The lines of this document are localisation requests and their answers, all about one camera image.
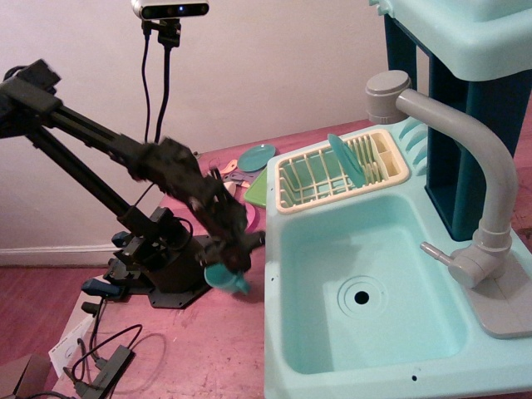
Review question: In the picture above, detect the cardboard box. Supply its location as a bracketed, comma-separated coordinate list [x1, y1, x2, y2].
[1, 354, 51, 398]

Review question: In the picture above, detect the black camera cable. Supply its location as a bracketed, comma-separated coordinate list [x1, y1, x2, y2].
[140, 26, 152, 143]

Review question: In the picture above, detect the blue black table clamp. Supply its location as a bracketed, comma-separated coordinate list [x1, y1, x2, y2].
[81, 278, 124, 300]

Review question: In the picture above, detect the silver depth camera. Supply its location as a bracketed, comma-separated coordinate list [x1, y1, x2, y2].
[131, 0, 209, 21]

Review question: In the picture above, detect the pink plastic plate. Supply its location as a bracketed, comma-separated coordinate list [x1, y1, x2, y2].
[244, 203, 259, 233]

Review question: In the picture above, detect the teal plate on table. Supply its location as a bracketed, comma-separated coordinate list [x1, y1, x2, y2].
[237, 144, 277, 172]

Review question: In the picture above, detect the pink dish brush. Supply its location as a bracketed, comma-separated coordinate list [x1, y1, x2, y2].
[218, 160, 238, 177]

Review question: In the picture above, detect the green cutting board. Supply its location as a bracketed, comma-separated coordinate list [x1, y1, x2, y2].
[244, 169, 268, 209]

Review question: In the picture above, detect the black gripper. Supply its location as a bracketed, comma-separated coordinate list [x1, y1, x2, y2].
[200, 230, 266, 273]

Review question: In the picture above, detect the light blue toy sink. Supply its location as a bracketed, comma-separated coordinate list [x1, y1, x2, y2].
[264, 119, 531, 398]

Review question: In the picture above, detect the grey purple utensil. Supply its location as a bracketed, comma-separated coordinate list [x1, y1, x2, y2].
[223, 170, 259, 187]

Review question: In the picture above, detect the teal plastic cup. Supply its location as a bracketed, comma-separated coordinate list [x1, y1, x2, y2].
[204, 264, 250, 294]

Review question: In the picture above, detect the cream dish rack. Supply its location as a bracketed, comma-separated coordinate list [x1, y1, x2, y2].
[268, 128, 410, 214]

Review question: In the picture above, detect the grey toy faucet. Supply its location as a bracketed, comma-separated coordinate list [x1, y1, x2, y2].
[365, 70, 531, 339]

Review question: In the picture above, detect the white paper sheet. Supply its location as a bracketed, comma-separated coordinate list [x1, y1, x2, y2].
[48, 315, 93, 377]

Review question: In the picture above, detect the teal plate in rack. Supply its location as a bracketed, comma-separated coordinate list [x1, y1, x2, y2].
[328, 134, 366, 188]

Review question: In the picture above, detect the black usb hub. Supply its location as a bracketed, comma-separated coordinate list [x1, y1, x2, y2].
[74, 345, 135, 399]

